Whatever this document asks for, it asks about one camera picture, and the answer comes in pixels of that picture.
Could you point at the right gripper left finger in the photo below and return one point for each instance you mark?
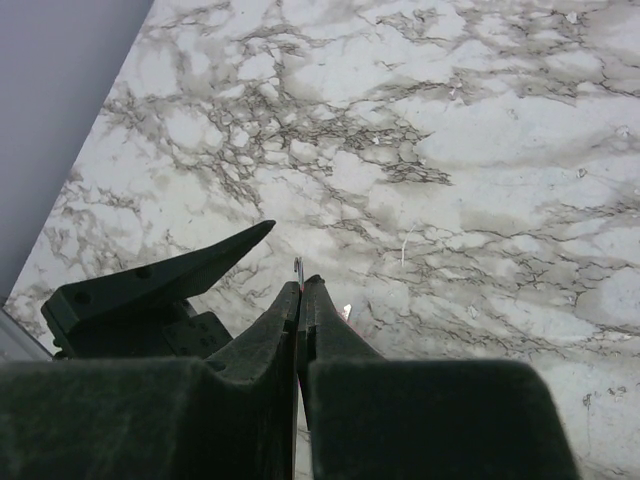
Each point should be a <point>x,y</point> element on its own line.
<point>230,416</point>

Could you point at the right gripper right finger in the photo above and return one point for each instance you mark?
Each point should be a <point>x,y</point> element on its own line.
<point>373,418</point>

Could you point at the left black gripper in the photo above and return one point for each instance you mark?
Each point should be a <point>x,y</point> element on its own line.
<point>142,312</point>

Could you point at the pink tag metal keyring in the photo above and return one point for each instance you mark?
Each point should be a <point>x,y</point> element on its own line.
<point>322,332</point>

